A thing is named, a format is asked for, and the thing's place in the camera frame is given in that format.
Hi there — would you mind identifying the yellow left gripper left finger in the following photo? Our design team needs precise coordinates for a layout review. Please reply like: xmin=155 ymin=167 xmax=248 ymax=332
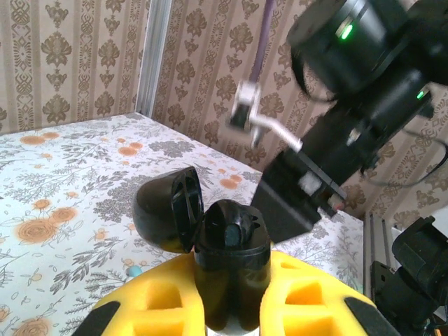
xmin=71 ymin=253 xmax=207 ymax=336

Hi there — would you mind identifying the white cable connector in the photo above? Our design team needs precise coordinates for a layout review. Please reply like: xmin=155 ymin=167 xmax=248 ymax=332
xmin=229 ymin=79 xmax=304 ymax=153

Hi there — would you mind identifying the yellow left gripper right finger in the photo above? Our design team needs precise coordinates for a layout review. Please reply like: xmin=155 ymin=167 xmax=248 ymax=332
xmin=258 ymin=250 xmax=400 ymax=336

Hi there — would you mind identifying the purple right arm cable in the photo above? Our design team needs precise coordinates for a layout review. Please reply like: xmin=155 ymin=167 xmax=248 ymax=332
xmin=250 ymin=0 xmax=277 ymax=85

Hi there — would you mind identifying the black wireless earbud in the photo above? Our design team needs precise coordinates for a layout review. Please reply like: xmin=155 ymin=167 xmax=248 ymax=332
xmin=206 ymin=199 xmax=267 ymax=251

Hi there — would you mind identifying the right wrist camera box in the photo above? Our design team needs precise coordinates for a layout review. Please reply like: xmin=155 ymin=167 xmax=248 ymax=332
xmin=251 ymin=150 xmax=325 ymax=243

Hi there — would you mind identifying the aluminium frame post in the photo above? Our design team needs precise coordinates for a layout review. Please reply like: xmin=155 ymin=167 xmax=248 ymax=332
xmin=137 ymin=0 xmax=167 ymax=118

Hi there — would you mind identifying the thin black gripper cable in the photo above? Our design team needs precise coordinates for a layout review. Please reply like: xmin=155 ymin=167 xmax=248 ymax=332
xmin=362 ymin=127 xmax=448 ymax=186

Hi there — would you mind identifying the black earbud charging case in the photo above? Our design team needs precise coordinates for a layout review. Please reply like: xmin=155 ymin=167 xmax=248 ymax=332
xmin=132 ymin=166 xmax=272 ymax=333

